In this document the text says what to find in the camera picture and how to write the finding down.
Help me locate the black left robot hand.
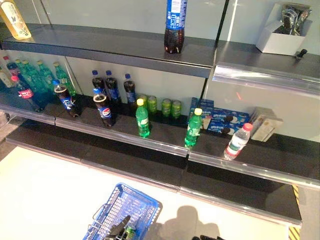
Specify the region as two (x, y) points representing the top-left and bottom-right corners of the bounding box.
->
(106, 214), (132, 240)

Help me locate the blue plastic shopping basket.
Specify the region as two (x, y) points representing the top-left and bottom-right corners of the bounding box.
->
(81, 182), (164, 240)

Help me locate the clear water bottle red cap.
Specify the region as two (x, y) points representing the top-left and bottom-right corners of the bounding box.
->
(223, 122), (254, 161)

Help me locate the Pepsi bottle with neck collar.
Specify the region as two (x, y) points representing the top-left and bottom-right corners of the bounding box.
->
(51, 79), (81, 118)
(92, 93), (117, 129)

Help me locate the black base shelf board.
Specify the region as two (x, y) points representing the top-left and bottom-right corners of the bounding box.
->
(79, 136), (189, 194)
(5, 117), (85, 165)
(179, 161), (303, 227)

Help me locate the yellow black hazard tape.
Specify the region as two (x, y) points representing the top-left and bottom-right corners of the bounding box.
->
(288, 184), (301, 240)

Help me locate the black middle shelf board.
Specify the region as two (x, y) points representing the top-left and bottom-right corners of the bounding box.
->
(0, 82), (57, 126)
(187, 117), (320, 188)
(54, 93), (190, 158)

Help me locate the green Sprite bottle yellow cap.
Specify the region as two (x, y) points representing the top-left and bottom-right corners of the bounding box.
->
(183, 107), (203, 149)
(36, 59), (55, 95)
(135, 98), (152, 139)
(21, 59), (38, 93)
(53, 61), (77, 97)
(14, 58), (26, 78)

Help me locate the beige carton box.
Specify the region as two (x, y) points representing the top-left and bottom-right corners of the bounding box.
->
(250, 115), (284, 143)
(249, 106), (278, 126)

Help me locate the Coca-Cola bottle red cap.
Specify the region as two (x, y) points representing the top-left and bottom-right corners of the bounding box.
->
(10, 75), (41, 113)
(2, 56), (19, 77)

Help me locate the dark upper shelf board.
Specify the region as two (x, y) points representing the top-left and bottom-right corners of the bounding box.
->
(0, 23), (219, 79)

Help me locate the small yellow tea bottle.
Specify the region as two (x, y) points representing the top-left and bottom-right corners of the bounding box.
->
(0, 66), (11, 89)

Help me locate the small black clip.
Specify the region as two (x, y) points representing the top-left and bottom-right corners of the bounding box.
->
(294, 48), (308, 59)

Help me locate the white cardboard box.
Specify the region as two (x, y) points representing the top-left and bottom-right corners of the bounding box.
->
(255, 2), (314, 57)

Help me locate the large Pepsi cola bottle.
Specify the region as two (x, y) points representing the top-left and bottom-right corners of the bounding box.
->
(163, 0), (189, 55)

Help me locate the dark foil snack packet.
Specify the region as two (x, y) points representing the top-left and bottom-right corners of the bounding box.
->
(277, 3), (313, 36)

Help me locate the tall yellow tea bottle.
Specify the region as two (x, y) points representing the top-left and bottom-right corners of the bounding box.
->
(0, 0), (33, 40)

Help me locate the upper shelf board clear rail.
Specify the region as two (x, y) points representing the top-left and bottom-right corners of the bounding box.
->
(211, 39), (320, 89)

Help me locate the black shelf upright post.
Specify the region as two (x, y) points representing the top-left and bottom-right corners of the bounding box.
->
(201, 0), (230, 101)

